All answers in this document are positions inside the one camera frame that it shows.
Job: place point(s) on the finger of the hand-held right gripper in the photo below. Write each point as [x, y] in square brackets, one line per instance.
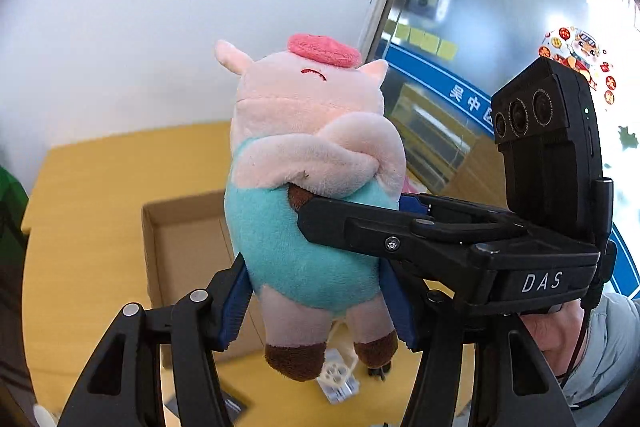
[360, 227]
[450, 207]

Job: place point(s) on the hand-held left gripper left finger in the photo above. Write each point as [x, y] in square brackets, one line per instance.
[235, 307]

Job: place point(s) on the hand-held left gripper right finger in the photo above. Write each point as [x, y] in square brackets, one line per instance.
[397, 307]

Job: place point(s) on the cardboard box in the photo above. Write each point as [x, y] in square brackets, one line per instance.
[185, 252]

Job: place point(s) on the pink pig plush toy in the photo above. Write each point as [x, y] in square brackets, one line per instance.
[305, 167]

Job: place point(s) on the wooden desktop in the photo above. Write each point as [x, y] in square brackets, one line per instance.
[90, 207]

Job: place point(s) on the person's right hand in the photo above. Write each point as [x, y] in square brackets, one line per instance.
[552, 332]

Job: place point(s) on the white plastic part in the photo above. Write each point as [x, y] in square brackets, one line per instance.
[337, 379]

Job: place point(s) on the black card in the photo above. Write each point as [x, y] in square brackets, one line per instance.
[231, 408]

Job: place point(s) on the festive cartoon window sticker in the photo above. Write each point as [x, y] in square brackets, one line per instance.
[582, 49]

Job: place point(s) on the yellow sticky note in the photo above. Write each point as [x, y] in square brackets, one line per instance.
[417, 36]
[447, 48]
[402, 31]
[431, 41]

